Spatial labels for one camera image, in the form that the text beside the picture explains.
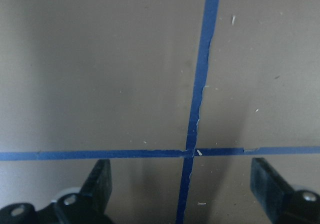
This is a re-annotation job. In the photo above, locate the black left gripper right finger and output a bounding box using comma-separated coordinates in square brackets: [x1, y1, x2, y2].
[250, 158, 320, 224]

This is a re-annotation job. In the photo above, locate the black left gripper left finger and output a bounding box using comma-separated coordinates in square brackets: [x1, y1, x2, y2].
[0, 159, 112, 224]

